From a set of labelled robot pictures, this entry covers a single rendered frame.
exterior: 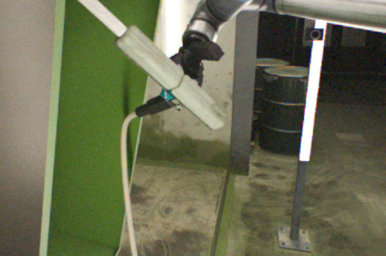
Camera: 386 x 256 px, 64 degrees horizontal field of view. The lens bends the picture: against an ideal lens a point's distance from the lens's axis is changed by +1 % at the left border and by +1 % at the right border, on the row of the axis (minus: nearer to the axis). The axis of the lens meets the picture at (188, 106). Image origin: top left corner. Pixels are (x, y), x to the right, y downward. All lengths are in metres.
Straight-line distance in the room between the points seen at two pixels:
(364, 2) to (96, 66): 0.86
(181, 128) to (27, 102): 2.38
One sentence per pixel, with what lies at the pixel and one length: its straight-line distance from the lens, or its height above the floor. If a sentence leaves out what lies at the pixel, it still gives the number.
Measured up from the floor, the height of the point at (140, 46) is 1.40.
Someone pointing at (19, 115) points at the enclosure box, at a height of 1.29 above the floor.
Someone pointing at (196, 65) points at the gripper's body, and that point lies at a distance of 0.77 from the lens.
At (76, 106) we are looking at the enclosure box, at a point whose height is 1.11.
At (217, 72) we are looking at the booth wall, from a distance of 2.70.
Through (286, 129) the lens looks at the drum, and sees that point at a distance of 3.33.
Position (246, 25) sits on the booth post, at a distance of 2.64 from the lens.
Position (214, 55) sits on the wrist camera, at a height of 1.37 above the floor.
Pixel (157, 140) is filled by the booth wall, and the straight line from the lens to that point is 3.02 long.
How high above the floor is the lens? 1.46
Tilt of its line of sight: 17 degrees down
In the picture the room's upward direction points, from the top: straight up
